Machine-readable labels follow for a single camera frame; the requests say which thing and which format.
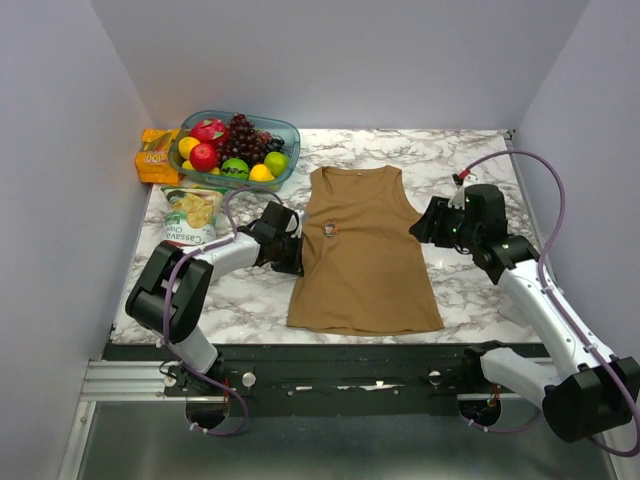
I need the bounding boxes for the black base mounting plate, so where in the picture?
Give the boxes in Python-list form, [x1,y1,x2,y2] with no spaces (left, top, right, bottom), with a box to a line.
[104,344,503,423]

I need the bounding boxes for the green cassava chips bag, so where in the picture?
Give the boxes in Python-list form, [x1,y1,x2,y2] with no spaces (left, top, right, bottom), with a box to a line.
[161,186,227,246]

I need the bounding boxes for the red apple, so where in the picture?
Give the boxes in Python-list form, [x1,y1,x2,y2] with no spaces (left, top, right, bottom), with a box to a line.
[189,143,219,172]

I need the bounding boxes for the purple grape bunch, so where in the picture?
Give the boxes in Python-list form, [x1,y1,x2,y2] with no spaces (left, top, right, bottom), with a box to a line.
[216,114,285,167]

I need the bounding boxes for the yellow lemon front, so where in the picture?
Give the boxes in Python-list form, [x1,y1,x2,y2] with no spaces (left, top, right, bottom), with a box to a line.
[249,164,275,182]

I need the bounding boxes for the yellow lemon left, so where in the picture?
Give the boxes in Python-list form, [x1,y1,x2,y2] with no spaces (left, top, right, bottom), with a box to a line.
[178,136,200,160]

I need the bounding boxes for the clear teal fruit bowl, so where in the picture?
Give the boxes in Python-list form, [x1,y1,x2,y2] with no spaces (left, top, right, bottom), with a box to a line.
[168,110,301,192]

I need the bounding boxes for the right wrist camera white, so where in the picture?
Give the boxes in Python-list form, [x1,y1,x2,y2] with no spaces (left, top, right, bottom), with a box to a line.
[447,172,479,210]

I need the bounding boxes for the red dragon fruit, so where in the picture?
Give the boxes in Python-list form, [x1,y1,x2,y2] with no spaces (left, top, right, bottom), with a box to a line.
[190,118,230,148]

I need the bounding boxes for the white bottle black cap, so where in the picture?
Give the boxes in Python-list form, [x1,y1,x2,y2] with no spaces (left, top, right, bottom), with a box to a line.
[498,298,530,328]

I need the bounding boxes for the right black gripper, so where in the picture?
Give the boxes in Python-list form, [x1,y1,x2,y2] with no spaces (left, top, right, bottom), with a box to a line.
[408,195,480,250]

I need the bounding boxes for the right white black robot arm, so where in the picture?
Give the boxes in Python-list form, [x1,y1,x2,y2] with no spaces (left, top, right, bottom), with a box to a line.
[409,184,639,442]

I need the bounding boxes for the aluminium frame rail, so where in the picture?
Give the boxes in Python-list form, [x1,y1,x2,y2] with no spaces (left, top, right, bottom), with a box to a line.
[80,360,177,402]

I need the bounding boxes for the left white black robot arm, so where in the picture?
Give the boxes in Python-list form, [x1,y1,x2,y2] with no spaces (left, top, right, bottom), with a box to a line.
[125,201,302,395]

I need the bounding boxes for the green lime right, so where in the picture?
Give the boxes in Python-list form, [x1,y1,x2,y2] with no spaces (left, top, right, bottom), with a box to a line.
[264,151,289,178]

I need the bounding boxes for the orange brooch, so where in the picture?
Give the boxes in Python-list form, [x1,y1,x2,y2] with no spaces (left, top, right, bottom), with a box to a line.
[322,222,339,238]

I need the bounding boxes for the yellow lemon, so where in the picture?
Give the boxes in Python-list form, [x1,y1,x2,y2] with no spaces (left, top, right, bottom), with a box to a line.
[249,164,275,182]
[178,136,200,160]

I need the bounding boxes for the brown clothing garment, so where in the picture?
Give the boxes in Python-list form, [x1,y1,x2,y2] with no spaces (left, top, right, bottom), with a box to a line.
[287,166,444,336]

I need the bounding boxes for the orange snack packet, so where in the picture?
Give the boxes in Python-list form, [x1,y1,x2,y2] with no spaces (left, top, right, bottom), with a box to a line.
[135,129,181,186]

